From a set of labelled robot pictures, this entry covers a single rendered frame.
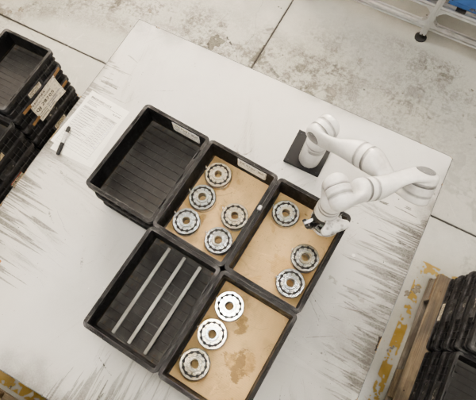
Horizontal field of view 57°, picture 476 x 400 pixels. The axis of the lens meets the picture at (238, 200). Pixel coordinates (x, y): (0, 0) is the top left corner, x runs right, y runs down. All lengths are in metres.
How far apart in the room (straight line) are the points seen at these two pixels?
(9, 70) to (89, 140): 0.78
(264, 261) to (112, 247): 0.62
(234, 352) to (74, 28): 2.50
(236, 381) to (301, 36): 2.32
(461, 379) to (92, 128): 1.95
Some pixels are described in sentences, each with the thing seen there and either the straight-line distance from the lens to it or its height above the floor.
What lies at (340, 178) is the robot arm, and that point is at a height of 1.34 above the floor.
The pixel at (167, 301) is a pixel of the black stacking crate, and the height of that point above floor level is 0.83.
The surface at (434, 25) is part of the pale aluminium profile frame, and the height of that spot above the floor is 0.15.
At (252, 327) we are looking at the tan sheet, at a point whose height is 0.83.
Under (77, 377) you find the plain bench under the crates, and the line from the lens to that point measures 1.82.
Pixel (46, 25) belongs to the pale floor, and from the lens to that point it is 3.48.
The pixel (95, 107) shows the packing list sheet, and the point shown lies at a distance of 2.11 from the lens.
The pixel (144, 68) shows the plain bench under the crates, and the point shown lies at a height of 0.70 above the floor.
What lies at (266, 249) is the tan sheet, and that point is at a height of 0.83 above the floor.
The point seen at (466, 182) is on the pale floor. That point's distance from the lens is 2.94.
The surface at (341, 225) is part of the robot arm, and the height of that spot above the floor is 1.16.
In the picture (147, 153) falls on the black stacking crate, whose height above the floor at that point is 0.83.
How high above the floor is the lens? 2.42
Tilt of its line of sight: 70 degrees down
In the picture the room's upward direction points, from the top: straight up
